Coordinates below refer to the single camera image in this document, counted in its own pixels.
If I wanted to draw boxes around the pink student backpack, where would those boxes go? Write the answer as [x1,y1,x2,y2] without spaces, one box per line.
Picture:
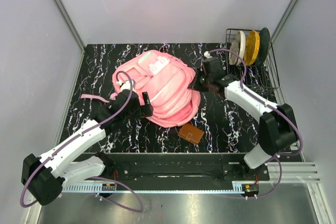
[81,50,201,127]

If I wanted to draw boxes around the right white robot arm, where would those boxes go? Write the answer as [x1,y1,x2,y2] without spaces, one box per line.
[189,57,302,180]

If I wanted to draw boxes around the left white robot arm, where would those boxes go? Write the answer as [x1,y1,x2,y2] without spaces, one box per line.
[20,90,153,207]

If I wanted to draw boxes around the brown leather wallet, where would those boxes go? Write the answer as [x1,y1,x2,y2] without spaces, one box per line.
[178,124,204,145]

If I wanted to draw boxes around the white grey plate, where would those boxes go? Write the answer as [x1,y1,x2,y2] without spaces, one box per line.
[228,30,246,66]

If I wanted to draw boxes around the yellow plate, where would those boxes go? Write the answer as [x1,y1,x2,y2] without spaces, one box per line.
[243,30,260,66]

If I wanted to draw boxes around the dark green plate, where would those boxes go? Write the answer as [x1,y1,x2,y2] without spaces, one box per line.
[254,27,271,67]

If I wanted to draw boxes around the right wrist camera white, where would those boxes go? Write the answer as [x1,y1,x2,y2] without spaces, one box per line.
[203,51,214,62]

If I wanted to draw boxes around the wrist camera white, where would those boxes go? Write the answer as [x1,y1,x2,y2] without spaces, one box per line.
[203,51,214,62]
[117,79,136,93]

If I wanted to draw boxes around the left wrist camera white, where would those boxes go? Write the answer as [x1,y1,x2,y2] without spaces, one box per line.
[117,79,136,93]

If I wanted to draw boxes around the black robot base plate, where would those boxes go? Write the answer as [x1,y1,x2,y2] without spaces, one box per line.
[83,153,271,183]

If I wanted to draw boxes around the black wire dish rack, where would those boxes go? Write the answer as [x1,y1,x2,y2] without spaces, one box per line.
[225,27,280,96]

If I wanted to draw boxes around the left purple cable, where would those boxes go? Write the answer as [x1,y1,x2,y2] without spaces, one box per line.
[20,71,144,213]

